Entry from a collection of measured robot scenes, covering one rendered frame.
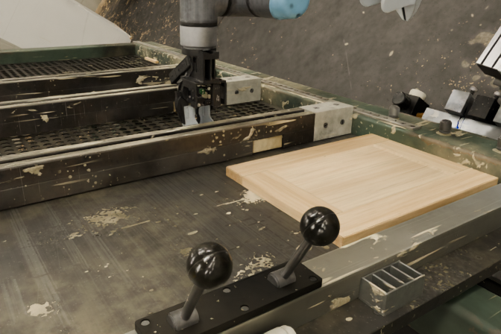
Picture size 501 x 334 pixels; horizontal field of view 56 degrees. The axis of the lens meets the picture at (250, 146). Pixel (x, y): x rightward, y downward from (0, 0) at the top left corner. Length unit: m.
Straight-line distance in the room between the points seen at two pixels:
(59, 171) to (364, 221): 0.50
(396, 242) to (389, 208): 0.15
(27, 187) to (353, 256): 0.52
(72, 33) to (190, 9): 3.84
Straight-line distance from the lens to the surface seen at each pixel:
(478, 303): 0.72
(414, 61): 2.37
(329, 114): 1.13
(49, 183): 0.85
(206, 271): 0.38
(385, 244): 0.65
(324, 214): 0.44
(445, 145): 1.05
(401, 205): 0.81
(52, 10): 4.70
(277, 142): 1.05
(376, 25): 2.62
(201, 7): 0.95
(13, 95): 1.49
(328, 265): 0.59
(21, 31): 4.70
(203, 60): 0.95
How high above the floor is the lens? 1.79
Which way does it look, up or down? 40 degrees down
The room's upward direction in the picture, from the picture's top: 63 degrees counter-clockwise
